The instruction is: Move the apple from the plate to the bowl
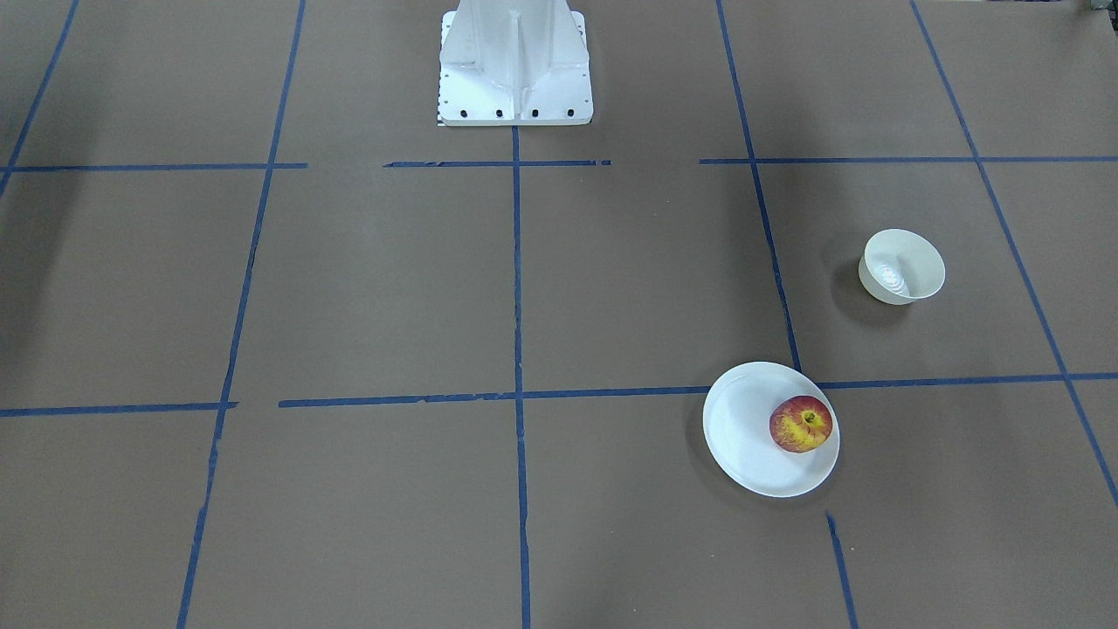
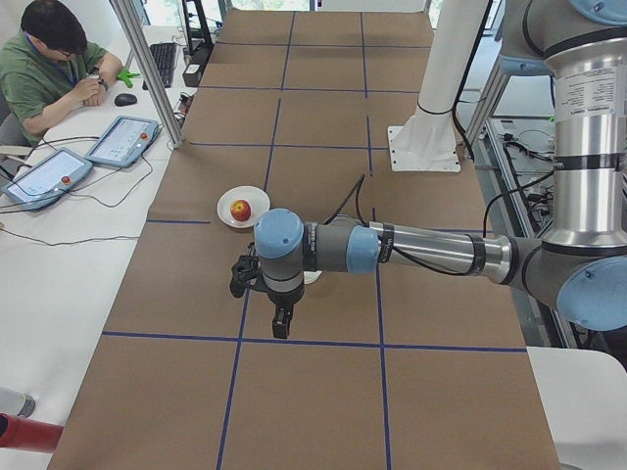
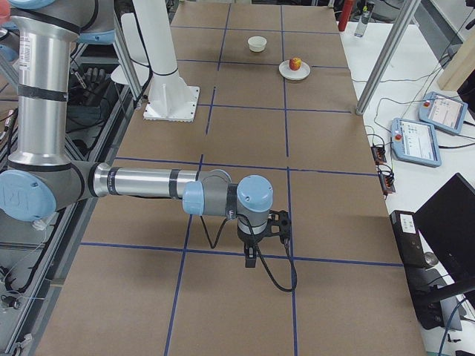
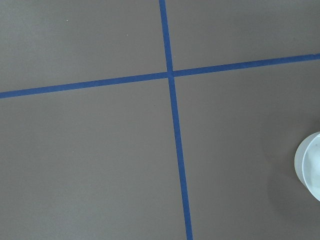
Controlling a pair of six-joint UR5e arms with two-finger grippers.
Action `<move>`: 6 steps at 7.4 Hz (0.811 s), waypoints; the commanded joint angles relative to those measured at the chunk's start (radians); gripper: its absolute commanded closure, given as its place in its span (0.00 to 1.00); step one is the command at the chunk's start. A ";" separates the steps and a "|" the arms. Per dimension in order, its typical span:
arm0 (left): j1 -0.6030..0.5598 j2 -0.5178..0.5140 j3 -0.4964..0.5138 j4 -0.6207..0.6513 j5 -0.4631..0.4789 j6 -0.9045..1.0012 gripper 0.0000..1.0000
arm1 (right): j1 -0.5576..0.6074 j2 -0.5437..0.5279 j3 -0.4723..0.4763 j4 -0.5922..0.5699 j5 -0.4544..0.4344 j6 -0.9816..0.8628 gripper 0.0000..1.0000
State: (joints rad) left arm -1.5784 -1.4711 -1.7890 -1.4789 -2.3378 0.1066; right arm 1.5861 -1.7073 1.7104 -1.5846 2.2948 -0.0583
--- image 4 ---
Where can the white bowl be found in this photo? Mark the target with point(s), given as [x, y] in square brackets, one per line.
[307, 164]

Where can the crosswise blue tape strip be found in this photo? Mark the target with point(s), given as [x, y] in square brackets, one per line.
[159, 75]

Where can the long blue tape strip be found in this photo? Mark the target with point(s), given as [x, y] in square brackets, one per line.
[176, 120]

